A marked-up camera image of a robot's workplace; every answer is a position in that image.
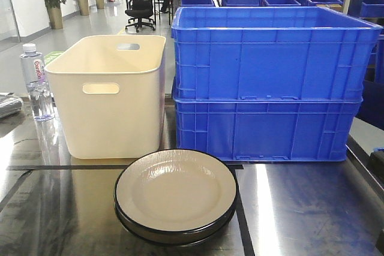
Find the lower blue stacking crate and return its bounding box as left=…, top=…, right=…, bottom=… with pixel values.
left=172, top=88, right=362, bottom=162

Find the cream plastic storage bin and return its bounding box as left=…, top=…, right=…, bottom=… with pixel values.
left=45, top=35, right=166, bottom=159

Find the blue stacking crate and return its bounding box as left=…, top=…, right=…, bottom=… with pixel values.
left=172, top=88, right=362, bottom=162
left=172, top=7, right=382, bottom=101

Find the beige plate black rim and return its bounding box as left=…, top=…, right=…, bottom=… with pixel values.
left=114, top=204, right=236, bottom=246
left=115, top=149, right=238, bottom=233

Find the clear water bottle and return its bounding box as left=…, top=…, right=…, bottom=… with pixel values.
left=20, top=43, right=55, bottom=121

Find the potted plant left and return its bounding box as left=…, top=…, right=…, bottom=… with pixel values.
left=44, top=0, right=67, bottom=29

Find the black office chair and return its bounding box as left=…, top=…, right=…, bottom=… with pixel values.
left=125, top=0, right=156, bottom=32

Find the upper blue stacking crate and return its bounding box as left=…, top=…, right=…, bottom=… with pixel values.
left=172, top=7, right=382, bottom=101

